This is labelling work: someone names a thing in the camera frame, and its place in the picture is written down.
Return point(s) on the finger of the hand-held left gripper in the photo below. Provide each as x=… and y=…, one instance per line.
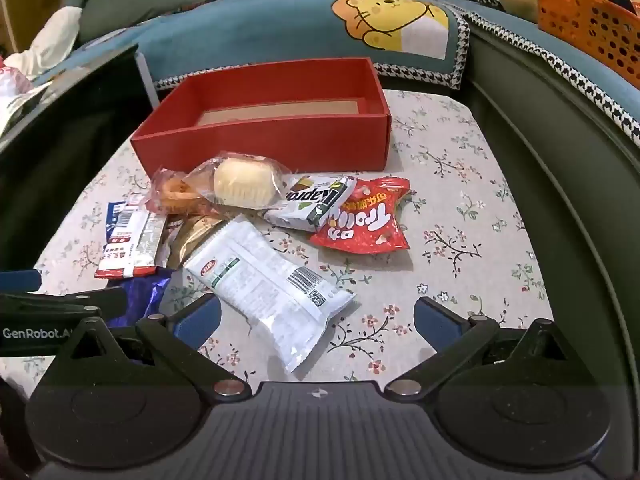
x=17, y=281
x=60, y=304

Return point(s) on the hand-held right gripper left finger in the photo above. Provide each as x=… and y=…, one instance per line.
x=197, y=322

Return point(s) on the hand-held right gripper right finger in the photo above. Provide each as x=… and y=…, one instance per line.
x=435, y=322

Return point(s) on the blue snack packet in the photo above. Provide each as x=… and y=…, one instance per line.
x=142, y=295

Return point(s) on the large white snack packet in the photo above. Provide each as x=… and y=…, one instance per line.
x=260, y=280

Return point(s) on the gold foil snack packet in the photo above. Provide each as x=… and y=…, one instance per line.
x=192, y=237

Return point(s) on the white red snack packet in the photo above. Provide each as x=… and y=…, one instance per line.
x=125, y=245

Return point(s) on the clear orange pastry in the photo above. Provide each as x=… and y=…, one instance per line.
x=172, y=195

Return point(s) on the clear cream cake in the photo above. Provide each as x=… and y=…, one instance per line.
x=242, y=182

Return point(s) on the white green wafer packet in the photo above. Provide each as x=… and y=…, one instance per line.
x=305, y=205

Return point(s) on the red cardboard box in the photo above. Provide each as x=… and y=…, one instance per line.
x=300, y=140

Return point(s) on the black side table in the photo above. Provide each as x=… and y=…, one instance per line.
x=50, y=170

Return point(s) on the white papers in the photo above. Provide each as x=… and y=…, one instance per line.
x=20, y=110

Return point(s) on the pink white plastic bag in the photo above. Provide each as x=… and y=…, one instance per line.
x=12, y=82

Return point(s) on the white cloth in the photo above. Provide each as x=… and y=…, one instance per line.
x=47, y=45

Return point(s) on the teal houndstooth-trim sofa cover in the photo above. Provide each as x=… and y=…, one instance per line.
x=540, y=50

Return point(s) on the teal lion print sofa cover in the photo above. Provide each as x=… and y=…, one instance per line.
x=250, y=30

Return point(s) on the orange plastic basket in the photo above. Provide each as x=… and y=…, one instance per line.
x=585, y=25

